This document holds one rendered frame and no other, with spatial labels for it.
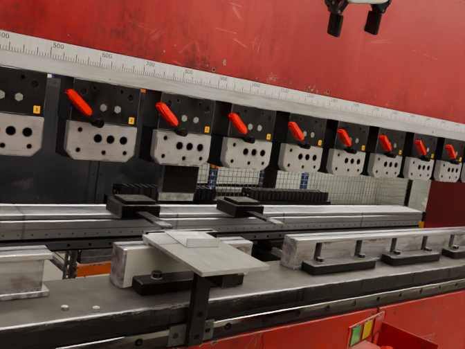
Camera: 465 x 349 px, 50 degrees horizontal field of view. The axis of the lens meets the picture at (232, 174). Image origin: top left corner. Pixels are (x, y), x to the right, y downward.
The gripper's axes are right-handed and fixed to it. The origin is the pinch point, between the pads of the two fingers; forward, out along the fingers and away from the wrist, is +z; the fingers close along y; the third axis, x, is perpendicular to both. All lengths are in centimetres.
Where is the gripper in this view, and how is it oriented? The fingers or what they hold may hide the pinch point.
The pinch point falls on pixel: (353, 29)
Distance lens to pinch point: 100.0
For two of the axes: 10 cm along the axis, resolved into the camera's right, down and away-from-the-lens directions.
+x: -4.7, -4.8, 7.4
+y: 8.8, -1.7, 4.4
